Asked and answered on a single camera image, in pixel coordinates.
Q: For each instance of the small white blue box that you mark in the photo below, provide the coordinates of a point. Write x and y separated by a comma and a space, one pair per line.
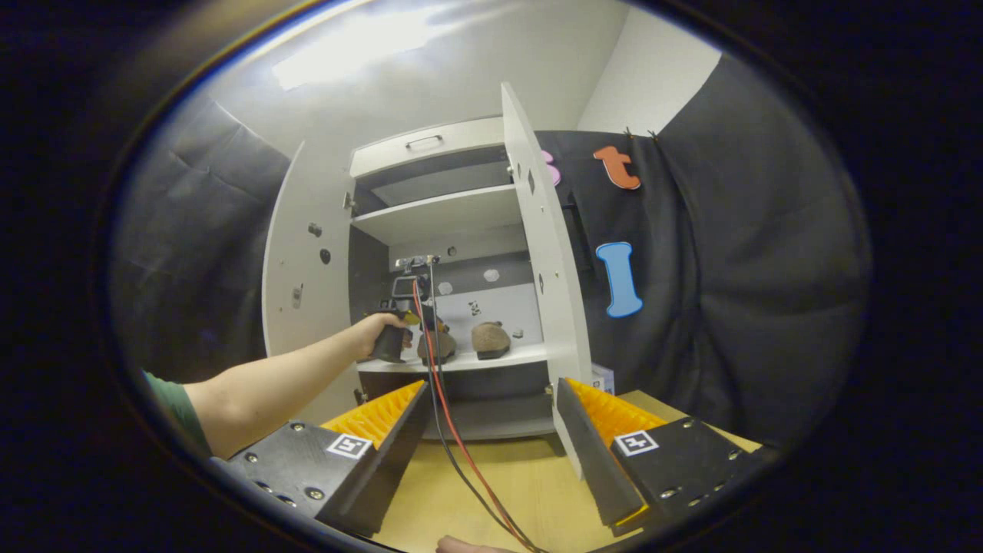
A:
604, 380

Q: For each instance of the green shirt sleeve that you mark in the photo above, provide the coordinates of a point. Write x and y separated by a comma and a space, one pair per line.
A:
180, 411

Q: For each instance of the white shoe cabinet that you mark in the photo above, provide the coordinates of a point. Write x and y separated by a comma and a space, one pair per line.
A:
461, 207

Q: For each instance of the brown fuzzy shoe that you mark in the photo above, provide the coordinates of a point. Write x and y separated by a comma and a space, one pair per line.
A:
444, 346
491, 342

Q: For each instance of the white cabinet shelf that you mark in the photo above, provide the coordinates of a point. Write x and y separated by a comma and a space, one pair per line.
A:
507, 357
438, 215

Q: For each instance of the white cabinet drawer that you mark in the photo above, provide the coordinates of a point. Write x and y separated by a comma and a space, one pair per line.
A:
461, 150

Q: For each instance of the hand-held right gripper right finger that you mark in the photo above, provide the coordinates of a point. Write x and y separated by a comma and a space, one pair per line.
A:
595, 461

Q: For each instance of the white cabinet door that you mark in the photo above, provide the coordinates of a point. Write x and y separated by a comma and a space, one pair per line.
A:
307, 253
553, 292

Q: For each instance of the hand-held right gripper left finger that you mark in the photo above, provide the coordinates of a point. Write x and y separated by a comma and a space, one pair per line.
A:
392, 461

